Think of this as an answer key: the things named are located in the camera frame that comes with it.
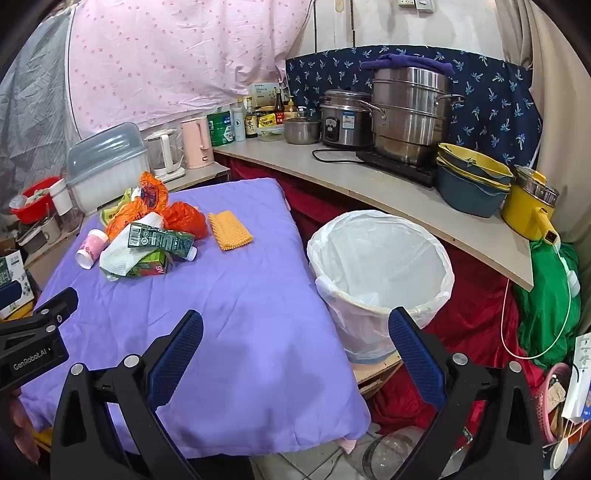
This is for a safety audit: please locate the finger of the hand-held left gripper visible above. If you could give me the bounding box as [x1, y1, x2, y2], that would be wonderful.
[32, 287, 79, 329]

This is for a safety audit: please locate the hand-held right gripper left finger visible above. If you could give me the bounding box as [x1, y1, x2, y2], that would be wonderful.
[50, 310, 206, 480]

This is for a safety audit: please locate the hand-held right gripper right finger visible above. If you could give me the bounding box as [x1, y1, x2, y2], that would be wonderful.
[388, 307, 548, 480]

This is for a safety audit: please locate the pink paper cup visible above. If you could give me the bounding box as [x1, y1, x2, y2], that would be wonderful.
[75, 229, 110, 270]

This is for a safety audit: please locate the white plastic-lined bin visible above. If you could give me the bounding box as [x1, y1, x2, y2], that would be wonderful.
[307, 210, 455, 365]

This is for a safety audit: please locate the white paper tissue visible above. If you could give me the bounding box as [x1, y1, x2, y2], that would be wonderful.
[99, 213, 164, 280]

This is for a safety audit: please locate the light green drink carton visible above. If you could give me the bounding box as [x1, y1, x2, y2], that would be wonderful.
[127, 249, 174, 278]

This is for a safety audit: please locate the small orange plastic bag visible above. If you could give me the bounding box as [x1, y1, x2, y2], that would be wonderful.
[105, 200, 160, 241]

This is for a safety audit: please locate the yellow-green plastic wrapper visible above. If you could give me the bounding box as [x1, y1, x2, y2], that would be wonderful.
[100, 187, 139, 222]

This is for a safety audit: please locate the dark green drink carton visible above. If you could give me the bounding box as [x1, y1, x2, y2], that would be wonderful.
[127, 222, 198, 261]

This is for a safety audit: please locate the orange waffle dish cloth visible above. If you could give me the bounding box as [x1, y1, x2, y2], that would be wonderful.
[208, 210, 254, 252]

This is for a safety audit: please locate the red-orange plastic bag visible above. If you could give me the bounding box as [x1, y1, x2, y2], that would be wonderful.
[161, 202, 209, 241]

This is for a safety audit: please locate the orange plastic bag blue print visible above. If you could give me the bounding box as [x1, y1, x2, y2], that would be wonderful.
[139, 172, 171, 215]

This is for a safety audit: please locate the person's left hand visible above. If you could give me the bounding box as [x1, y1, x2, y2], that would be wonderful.
[0, 390, 44, 467]

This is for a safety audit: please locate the wooden stool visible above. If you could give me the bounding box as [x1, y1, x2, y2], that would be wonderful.
[351, 351, 402, 398]

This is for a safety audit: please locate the red cloth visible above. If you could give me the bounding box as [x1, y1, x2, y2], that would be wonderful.
[215, 152, 546, 444]

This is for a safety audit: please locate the red plastic basin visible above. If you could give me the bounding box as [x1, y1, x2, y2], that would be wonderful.
[9, 176, 63, 225]

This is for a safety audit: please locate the clear glass jar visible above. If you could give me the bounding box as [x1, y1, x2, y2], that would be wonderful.
[362, 431, 416, 480]

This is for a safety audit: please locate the white plastic cup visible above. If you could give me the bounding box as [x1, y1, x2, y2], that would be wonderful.
[48, 178, 72, 217]

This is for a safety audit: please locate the pink plastic basket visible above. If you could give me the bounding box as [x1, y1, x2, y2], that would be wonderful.
[545, 362, 573, 446]

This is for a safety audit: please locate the green cloth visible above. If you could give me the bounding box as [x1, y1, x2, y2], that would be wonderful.
[512, 240, 581, 358]

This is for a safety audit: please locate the dish drainer box grey lid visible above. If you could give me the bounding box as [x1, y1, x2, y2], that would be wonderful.
[66, 122, 151, 215]

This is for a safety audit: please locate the large blue plastic basin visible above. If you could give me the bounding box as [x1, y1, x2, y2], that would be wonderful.
[436, 164, 511, 219]

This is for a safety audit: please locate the yellow electric pot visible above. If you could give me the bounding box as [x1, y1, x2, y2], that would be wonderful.
[501, 165, 561, 245]

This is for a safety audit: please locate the yellow-rimmed strainer basin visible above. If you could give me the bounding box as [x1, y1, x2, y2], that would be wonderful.
[436, 157, 512, 189]
[438, 143, 515, 178]

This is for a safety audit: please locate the black induction cooker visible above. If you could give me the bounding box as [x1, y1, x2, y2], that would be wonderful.
[355, 148, 439, 188]

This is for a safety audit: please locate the grey tarpaulin sheet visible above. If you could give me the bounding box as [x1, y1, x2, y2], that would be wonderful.
[0, 18, 79, 213]

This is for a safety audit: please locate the pink electric kettle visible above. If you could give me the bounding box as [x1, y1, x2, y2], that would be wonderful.
[180, 116, 214, 169]

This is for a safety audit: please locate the green tin can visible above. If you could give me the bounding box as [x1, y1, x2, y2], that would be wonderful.
[206, 110, 234, 147]

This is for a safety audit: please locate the stainless steel steamer pot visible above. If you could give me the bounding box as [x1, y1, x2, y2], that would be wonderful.
[359, 67, 466, 167]

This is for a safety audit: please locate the dark soy sauce bottle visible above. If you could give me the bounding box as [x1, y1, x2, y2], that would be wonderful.
[244, 96, 258, 139]

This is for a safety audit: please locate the silver rice cooker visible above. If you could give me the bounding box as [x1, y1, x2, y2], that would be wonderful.
[320, 88, 376, 149]

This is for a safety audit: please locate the small steel lidded pot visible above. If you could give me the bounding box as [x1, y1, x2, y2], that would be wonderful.
[283, 116, 322, 145]

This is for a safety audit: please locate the navy palm-print cloth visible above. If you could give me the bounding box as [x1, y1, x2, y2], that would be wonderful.
[284, 45, 543, 174]

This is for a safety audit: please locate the white green cardboard box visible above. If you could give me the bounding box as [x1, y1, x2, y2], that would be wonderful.
[248, 82, 280, 112]

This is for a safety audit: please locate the purple cloth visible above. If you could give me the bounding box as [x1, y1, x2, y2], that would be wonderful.
[360, 53, 455, 77]

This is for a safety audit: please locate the beige curtain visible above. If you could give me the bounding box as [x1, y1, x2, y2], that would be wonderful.
[496, 0, 591, 245]

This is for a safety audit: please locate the white cable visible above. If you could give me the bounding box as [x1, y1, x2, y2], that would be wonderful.
[501, 242, 573, 361]

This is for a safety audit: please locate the glass kettle white handle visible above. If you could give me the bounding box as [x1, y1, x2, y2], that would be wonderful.
[144, 129, 186, 181]

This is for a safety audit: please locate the black power cable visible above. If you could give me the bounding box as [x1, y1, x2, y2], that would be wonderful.
[311, 147, 365, 163]

